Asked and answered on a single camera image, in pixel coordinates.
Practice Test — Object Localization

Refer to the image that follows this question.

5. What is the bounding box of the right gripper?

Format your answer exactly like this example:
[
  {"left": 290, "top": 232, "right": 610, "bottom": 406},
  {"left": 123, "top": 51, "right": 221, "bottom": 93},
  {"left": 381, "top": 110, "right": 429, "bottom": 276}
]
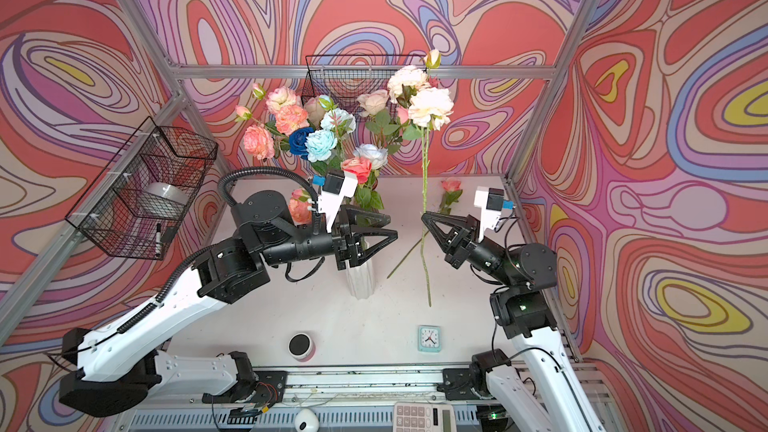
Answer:
[{"left": 422, "top": 212, "right": 517, "bottom": 289}]

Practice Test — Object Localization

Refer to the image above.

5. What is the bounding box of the black wire basket left wall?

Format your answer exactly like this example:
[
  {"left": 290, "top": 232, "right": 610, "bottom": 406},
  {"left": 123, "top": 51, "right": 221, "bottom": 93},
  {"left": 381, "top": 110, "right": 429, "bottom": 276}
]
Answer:
[{"left": 66, "top": 118, "right": 218, "bottom": 260}]

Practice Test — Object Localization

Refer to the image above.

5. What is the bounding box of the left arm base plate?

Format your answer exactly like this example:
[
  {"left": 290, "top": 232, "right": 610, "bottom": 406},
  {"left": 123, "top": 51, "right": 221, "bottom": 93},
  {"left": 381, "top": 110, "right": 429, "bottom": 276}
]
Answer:
[{"left": 202, "top": 370, "right": 288, "bottom": 406}]

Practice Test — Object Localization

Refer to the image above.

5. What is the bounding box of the orange pink carnation spray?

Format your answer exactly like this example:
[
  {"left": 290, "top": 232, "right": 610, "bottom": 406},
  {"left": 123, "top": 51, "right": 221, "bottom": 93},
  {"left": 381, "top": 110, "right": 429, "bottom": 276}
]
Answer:
[{"left": 235, "top": 104, "right": 313, "bottom": 161}]

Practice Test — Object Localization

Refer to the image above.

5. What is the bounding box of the cream pink rose stem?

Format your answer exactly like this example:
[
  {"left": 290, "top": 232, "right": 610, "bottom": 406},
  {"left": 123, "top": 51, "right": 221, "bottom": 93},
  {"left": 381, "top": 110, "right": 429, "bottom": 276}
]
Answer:
[{"left": 357, "top": 89, "right": 389, "bottom": 117}]

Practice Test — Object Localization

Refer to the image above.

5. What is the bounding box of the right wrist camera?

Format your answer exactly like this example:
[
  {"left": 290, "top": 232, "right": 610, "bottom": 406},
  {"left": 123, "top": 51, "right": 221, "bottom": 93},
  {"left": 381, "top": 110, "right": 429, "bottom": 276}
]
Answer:
[{"left": 474, "top": 186, "right": 516, "bottom": 242}]

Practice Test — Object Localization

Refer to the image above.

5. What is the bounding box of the mint green small clock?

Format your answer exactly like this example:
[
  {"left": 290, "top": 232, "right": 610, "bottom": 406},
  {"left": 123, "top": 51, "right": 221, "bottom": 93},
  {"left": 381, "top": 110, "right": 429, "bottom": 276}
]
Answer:
[{"left": 417, "top": 325, "right": 442, "bottom": 353}]

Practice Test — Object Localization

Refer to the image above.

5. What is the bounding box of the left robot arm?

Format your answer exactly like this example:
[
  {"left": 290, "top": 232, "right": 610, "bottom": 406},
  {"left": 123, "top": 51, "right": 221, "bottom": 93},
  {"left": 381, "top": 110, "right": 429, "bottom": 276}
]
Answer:
[{"left": 58, "top": 166, "right": 398, "bottom": 418}]

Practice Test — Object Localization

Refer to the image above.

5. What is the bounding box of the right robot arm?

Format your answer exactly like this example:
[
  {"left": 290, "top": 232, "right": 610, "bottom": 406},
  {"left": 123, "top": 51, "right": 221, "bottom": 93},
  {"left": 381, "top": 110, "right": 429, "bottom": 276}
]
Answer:
[{"left": 421, "top": 212, "right": 604, "bottom": 431}]

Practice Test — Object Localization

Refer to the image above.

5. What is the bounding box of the dark blue rose stem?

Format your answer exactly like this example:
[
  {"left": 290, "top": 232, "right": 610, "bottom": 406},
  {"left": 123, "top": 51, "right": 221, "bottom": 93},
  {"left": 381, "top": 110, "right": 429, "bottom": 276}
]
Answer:
[{"left": 288, "top": 127, "right": 314, "bottom": 160}]

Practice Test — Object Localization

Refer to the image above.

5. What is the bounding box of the black wire basket wall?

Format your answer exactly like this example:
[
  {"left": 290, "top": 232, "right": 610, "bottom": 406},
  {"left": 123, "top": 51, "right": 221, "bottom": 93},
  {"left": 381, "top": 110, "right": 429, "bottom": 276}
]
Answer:
[
  {"left": 300, "top": 52, "right": 425, "bottom": 124},
  {"left": 66, "top": 118, "right": 218, "bottom": 260}
]

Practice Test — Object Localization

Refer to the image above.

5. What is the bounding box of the salmon pink rose stem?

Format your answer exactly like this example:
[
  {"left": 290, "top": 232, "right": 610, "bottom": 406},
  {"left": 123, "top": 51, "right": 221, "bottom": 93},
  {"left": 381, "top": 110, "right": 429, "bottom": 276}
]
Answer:
[{"left": 386, "top": 178, "right": 464, "bottom": 280}]

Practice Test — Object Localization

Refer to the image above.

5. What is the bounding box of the cream white rose stem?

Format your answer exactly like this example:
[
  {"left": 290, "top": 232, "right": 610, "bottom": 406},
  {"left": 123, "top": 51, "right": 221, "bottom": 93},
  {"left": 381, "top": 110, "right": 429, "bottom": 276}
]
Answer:
[{"left": 304, "top": 95, "right": 329, "bottom": 129}]

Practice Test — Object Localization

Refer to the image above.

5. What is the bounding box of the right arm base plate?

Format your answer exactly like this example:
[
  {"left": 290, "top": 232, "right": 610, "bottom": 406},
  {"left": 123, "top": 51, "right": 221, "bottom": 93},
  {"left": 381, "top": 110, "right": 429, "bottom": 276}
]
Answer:
[{"left": 436, "top": 364, "right": 496, "bottom": 401}]

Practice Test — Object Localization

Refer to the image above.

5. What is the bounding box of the cream peony spray stem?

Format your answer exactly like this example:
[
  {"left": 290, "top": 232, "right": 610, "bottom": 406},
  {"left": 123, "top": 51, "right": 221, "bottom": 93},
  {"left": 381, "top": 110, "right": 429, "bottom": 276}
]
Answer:
[{"left": 386, "top": 49, "right": 455, "bottom": 308}]

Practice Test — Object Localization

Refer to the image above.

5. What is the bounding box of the white round device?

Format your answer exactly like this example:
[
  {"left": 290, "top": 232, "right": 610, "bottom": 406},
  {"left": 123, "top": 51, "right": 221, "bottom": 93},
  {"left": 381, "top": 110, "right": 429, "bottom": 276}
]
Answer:
[{"left": 294, "top": 408, "right": 320, "bottom": 432}]

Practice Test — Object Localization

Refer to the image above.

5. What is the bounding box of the white ribbed ceramic vase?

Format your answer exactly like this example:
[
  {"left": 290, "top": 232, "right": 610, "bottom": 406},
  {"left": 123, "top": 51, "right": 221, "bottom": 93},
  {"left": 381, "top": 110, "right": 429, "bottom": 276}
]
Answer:
[{"left": 345, "top": 259, "right": 376, "bottom": 300}]

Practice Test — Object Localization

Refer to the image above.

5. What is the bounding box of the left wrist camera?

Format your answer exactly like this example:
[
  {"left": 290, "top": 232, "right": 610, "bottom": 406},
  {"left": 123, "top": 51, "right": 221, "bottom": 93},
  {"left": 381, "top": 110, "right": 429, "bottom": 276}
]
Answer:
[{"left": 312, "top": 169, "right": 358, "bottom": 233}]

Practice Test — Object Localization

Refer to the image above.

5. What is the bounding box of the pink carnation spray stem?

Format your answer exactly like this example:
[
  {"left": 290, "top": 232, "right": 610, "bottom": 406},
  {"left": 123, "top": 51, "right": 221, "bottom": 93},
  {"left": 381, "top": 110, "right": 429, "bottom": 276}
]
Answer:
[{"left": 251, "top": 82, "right": 298, "bottom": 115}]

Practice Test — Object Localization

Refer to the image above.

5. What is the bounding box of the coral red rose stem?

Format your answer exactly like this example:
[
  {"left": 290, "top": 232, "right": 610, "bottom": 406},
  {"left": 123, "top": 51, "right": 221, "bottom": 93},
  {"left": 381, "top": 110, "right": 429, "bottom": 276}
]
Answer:
[{"left": 341, "top": 157, "right": 384, "bottom": 211}]

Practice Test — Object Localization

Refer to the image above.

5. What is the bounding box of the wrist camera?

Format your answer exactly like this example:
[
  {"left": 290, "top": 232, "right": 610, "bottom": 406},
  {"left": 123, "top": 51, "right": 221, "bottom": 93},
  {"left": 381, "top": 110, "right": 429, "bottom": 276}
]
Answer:
[
  {"left": 312, "top": 169, "right": 358, "bottom": 233},
  {"left": 474, "top": 186, "right": 516, "bottom": 242}
]

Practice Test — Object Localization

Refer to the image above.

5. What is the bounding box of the black wire basket back wall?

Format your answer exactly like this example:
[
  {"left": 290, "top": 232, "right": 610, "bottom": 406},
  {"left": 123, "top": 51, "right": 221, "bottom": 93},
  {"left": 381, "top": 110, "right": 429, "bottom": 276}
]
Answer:
[{"left": 300, "top": 52, "right": 425, "bottom": 124}]

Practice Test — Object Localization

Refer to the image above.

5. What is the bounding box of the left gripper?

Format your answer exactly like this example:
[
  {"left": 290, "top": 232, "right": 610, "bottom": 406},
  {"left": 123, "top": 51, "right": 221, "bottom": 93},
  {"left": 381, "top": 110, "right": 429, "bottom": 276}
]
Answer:
[{"left": 256, "top": 206, "right": 394, "bottom": 276}]

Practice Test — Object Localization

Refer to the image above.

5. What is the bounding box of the orange pink peony spray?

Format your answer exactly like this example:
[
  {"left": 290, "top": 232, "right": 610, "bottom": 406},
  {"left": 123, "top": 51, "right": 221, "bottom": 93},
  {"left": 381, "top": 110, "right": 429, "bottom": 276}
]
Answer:
[{"left": 288, "top": 188, "right": 313, "bottom": 226}]

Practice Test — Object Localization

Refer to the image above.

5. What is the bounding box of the light pink rose stem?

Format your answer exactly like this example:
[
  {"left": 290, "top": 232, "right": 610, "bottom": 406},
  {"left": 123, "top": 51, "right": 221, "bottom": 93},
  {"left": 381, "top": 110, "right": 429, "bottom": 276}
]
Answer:
[{"left": 365, "top": 107, "right": 423, "bottom": 154}]

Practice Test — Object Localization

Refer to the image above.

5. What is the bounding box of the white pink calculator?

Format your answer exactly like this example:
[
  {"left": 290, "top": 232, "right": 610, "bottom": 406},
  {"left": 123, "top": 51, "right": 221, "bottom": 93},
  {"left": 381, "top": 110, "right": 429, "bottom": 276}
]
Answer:
[{"left": 392, "top": 402, "right": 457, "bottom": 432}]

